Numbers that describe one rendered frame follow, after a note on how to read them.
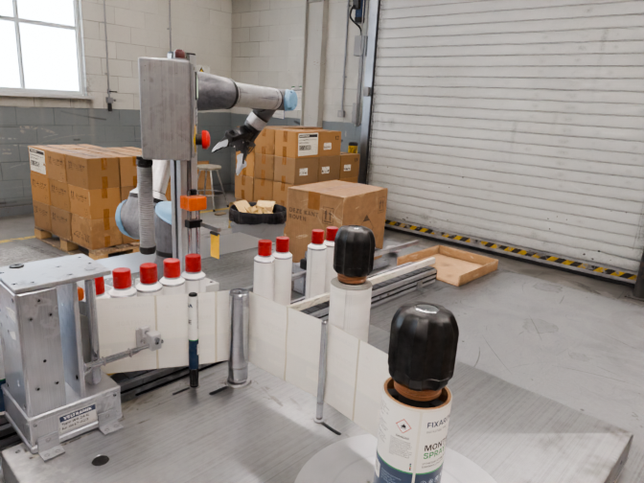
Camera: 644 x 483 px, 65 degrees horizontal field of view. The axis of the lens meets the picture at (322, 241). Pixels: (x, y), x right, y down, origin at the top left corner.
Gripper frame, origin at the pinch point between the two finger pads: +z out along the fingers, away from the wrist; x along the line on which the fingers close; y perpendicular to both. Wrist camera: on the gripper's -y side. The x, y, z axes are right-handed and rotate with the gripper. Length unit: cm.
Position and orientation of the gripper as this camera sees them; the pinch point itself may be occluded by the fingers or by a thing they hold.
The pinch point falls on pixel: (222, 164)
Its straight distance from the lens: 213.5
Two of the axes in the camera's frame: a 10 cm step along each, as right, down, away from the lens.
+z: -6.1, 7.5, 2.6
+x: -7.2, -6.6, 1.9
